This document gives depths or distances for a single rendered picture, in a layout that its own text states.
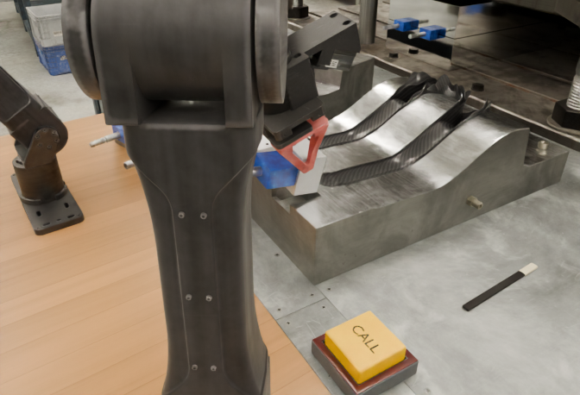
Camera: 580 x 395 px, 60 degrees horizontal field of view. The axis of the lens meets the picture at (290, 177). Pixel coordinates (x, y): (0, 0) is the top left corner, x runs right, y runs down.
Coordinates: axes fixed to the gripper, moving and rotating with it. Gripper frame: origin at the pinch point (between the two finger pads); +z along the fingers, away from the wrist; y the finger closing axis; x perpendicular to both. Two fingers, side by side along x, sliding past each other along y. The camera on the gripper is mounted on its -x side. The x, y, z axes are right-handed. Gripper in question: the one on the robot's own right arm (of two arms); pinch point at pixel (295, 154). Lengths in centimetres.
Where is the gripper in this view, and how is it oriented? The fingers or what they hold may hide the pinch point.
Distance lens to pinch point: 63.0
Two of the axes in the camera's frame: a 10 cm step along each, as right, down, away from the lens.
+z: 2.4, 6.7, 7.0
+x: -8.3, 5.2, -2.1
